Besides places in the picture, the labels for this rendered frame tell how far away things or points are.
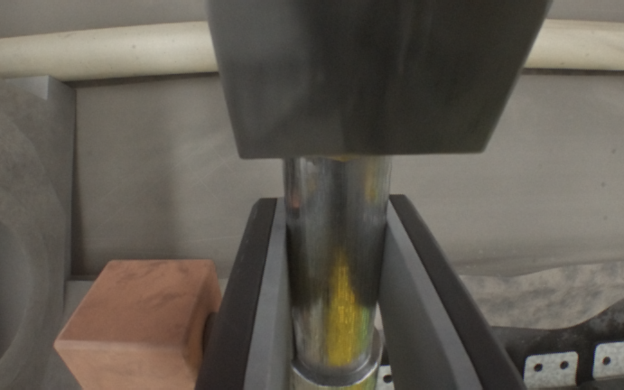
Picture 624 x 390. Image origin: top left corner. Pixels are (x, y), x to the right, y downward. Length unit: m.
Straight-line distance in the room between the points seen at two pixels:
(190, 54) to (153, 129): 0.07
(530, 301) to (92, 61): 0.38
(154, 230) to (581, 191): 0.34
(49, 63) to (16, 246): 0.12
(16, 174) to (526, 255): 0.35
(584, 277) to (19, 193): 0.40
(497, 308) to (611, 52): 0.21
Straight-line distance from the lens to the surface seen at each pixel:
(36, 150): 0.28
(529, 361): 0.35
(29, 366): 0.27
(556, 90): 0.33
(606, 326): 0.41
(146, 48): 0.26
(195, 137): 0.27
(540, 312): 0.36
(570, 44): 0.30
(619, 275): 0.37
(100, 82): 0.31
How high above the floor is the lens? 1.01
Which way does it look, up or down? 85 degrees down
